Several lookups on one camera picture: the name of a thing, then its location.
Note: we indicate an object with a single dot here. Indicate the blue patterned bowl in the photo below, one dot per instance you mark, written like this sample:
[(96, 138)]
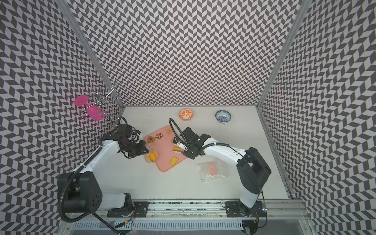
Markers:
[(223, 116)]

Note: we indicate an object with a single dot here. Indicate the heart chocolate cookie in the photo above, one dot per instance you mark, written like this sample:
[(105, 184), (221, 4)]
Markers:
[(150, 139)]

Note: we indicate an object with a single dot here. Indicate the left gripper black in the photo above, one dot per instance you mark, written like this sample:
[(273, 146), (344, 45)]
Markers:
[(141, 151)]

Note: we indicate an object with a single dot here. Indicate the yellow rectangular biscuit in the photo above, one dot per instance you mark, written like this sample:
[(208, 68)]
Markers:
[(173, 161)]

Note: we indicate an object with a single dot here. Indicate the pink stemmed glass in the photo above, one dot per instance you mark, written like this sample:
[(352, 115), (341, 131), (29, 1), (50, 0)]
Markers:
[(93, 110)]

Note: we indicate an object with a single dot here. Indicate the yellow cookies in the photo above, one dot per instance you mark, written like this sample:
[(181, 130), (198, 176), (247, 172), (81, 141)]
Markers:
[(152, 156)]

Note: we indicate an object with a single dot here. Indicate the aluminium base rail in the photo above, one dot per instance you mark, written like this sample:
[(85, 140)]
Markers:
[(222, 216)]

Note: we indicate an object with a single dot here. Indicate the orange patterned bowl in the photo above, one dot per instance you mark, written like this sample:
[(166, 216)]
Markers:
[(186, 114)]

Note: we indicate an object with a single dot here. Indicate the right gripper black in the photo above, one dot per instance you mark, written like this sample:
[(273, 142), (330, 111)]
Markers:
[(187, 153)]

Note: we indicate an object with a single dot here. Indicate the clear resealable bag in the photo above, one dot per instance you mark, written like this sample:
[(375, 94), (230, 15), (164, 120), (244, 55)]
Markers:
[(150, 147)]

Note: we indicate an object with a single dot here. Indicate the clear bag with pink contents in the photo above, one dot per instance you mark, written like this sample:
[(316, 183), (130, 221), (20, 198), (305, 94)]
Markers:
[(213, 170)]

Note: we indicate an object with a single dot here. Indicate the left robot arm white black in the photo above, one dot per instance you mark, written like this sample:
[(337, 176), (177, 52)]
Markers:
[(79, 193)]

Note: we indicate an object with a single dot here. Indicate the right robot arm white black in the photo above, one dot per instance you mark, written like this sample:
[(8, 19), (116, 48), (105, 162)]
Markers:
[(251, 166)]

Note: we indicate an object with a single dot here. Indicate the pink plastic tray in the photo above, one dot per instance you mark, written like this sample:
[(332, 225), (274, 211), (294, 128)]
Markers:
[(164, 147)]

